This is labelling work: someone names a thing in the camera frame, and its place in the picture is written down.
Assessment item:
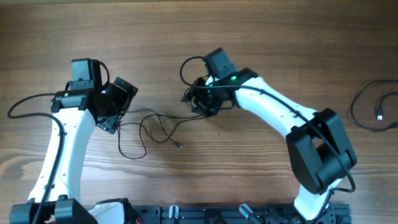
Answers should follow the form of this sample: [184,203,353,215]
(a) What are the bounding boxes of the thin black USB cable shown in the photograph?
[117,108,208,160]

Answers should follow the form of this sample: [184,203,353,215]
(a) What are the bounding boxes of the thick black USB cable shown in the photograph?
[349,79,398,132]

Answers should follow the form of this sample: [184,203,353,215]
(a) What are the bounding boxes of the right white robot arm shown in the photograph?
[182,48,357,223]

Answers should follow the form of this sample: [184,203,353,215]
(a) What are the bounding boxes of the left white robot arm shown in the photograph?
[9,58,143,223]

